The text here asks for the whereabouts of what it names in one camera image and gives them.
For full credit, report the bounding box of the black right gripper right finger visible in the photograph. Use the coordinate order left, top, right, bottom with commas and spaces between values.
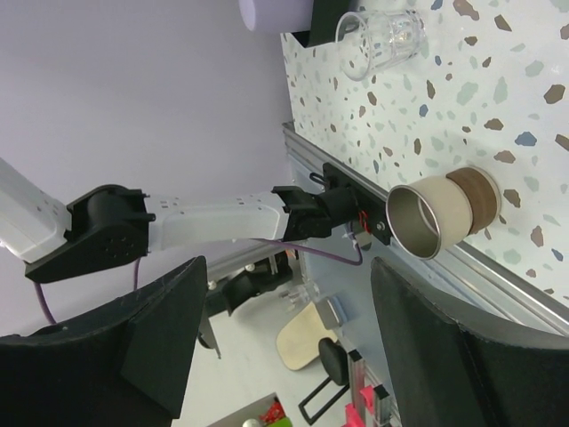
371, 257, 568, 426

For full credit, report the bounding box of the beige wooden stool seat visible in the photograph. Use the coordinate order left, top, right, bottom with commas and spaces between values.
276, 302, 338, 371

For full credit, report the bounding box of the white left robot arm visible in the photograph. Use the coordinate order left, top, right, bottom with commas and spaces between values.
1, 161, 289, 284

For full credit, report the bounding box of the black dish rack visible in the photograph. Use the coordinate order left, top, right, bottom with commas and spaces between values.
292, 0, 357, 48

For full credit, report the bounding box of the black round stool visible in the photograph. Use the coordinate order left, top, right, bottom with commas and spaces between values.
318, 338, 349, 386

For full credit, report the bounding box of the purple plastic cup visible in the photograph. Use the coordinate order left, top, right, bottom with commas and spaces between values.
238, 0, 314, 33

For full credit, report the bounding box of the clear glass cup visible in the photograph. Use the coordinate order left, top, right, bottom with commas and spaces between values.
335, 10, 426, 82

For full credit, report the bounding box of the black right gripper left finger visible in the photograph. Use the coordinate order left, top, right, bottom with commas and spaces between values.
1, 256, 207, 426

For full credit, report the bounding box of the steel cup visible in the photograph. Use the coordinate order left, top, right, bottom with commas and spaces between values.
386, 166, 501, 260

